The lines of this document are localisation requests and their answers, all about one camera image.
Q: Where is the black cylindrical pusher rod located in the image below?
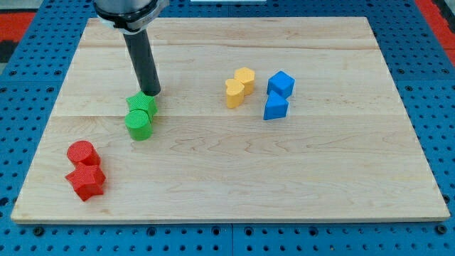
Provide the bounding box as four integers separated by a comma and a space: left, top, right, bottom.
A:
124, 30, 161, 96

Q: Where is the yellow heart block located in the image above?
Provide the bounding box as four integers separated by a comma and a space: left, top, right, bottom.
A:
225, 78, 245, 109

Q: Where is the green star block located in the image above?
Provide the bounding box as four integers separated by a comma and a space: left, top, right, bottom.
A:
126, 91, 158, 121

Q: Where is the green cylinder block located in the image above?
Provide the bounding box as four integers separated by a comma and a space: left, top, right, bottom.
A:
124, 110, 153, 141

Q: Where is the yellow hexagon block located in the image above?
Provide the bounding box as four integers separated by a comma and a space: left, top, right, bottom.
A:
234, 67, 255, 95

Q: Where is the red cylinder block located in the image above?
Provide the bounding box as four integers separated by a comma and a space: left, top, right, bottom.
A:
67, 140, 101, 166

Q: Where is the light wooden board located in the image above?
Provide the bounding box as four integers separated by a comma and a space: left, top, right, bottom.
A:
11, 17, 450, 224

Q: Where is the red star block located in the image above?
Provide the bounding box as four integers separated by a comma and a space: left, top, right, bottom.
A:
65, 163, 106, 201

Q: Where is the blue cube block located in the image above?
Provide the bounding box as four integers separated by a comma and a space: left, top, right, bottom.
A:
267, 70, 295, 99

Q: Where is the blue triangle block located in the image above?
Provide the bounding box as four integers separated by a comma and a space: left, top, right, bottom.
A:
263, 90, 289, 120

